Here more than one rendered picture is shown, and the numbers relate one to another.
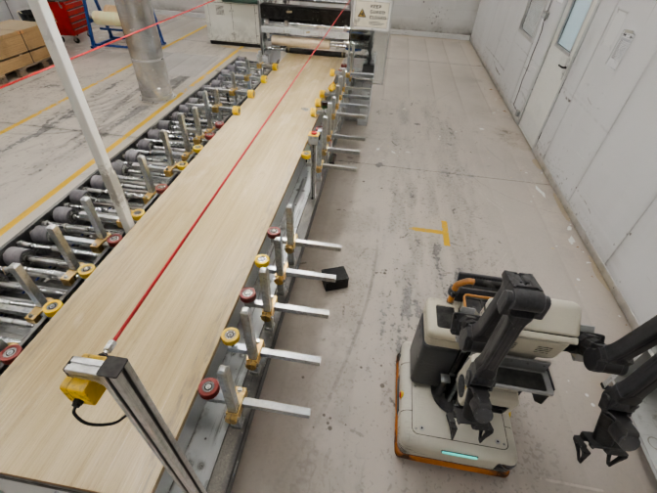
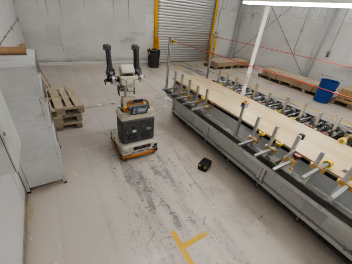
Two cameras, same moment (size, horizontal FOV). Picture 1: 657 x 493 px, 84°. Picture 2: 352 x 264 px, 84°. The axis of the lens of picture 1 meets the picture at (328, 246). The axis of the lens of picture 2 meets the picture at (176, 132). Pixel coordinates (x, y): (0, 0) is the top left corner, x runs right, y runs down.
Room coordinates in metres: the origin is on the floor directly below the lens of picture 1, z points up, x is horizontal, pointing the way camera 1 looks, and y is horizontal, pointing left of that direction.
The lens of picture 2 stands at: (3.64, -2.07, 2.12)
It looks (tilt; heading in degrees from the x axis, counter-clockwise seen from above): 31 degrees down; 139
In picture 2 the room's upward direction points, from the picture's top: 6 degrees clockwise
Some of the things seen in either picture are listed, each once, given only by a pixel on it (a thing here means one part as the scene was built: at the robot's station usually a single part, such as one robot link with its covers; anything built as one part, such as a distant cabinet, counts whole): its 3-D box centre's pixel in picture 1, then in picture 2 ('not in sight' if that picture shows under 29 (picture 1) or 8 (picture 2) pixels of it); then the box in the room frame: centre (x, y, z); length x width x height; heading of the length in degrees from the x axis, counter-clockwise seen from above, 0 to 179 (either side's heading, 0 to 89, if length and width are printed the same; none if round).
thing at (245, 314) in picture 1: (250, 343); (181, 86); (0.90, 0.31, 0.92); 0.04 x 0.04 x 0.48; 83
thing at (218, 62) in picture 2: not in sight; (230, 62); (-2.73, 6.53, 0.23); 2.41 x 0.77 x 0.17; 85
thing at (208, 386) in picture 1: (210, 392); not in sight; (0.70, 0.45, 0.85); 0.08 x 0.08 x 0.11
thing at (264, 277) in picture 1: (267, 302); (188, 92); (1.15, 0.28, 0.90); 0.04 x 0.04 x 0.48; 83
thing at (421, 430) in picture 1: (449, 402); (133, 140); (1.06, -0.79, 0.16); 0.67 x 0.64 x 0.25; 173
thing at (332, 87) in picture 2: not in sight; (326, 90); (1.84, 5.86, 0.36); 0.59 x 0.57 x 0.73; 83
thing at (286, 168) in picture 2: not in sight; (281, 164); (3.10, 0.04, 0.75); 0.26 x 0.01 x 0.10; 173
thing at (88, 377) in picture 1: (164, 458); (169, 64); (0.35, 0.41, 1.20); 0.15 x 0.12 x 1.00; 173
